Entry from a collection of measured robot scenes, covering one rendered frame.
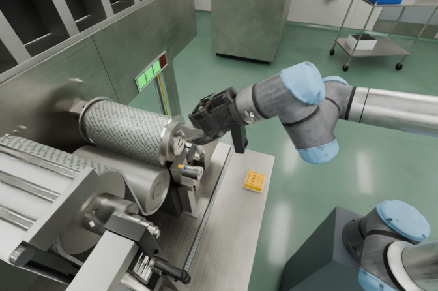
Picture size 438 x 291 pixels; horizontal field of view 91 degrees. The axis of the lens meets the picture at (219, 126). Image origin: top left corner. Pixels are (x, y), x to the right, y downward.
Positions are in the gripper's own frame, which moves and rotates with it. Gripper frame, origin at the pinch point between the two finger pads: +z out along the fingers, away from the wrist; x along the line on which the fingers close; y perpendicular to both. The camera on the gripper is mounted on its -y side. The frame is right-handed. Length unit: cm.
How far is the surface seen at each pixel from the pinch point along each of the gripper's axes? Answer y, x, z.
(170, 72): 7, -76, 63
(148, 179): 1.3, 13.9, 6.1
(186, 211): -25.3, 7.0, 23.6
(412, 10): -190, -449, -102
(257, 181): -39.1, -13.6, 6.2
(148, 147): 5.9, 7.5, 5.8
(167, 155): 1.4, 7.0, 3.3
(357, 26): -172, -448, -25
